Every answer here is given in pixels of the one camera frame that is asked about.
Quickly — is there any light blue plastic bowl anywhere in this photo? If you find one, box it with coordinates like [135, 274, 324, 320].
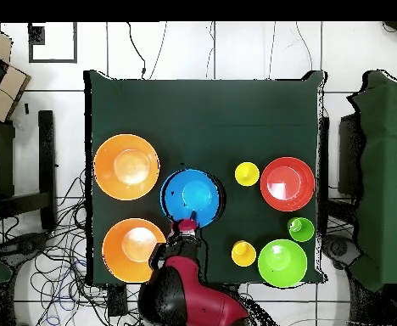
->
[159, 168, 226, 228]

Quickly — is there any tangle of floor cables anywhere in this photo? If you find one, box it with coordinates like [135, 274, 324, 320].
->
[0, 169, 152, 326]

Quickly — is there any black power adapter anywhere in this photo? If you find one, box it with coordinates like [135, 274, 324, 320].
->
[107, 284, 129, 317]

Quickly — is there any black cable with plug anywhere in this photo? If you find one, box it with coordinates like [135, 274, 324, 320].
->
[126, 21, 148, 80]

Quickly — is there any dark green tablecloth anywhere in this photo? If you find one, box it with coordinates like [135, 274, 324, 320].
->
[83, 70, 327, 286]

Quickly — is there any yellow plastic cup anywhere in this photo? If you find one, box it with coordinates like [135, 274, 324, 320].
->
[231, 239, 257, 267]
[234, 161, 261, 188]

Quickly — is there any black equipment base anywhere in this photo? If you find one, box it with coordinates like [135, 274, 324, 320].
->
[0, 231, 52, 261]
[322, 233, 361, 271]

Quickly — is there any green plastic bowl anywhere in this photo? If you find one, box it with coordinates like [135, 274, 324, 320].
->
[257, 239, 309, 289]

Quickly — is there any green plastic cup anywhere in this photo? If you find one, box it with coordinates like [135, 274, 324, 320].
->
[287, 216, 316, 243]

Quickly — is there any black stand frame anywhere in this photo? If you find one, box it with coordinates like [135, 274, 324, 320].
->
[0, 110, 58, 232]

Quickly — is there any black box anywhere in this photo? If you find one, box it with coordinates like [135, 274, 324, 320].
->
[338, 113, 366, 198]

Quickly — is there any red plastic bowl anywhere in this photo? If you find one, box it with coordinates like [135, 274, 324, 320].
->
[260, 156, 316, 212]

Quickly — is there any orange plastic bowl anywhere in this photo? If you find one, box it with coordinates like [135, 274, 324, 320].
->
[102, 217, 167, 284]
[93, 133, 161, 201]

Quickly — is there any black square floor frame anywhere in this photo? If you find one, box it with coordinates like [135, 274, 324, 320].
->
[28, 21, 78, 65]

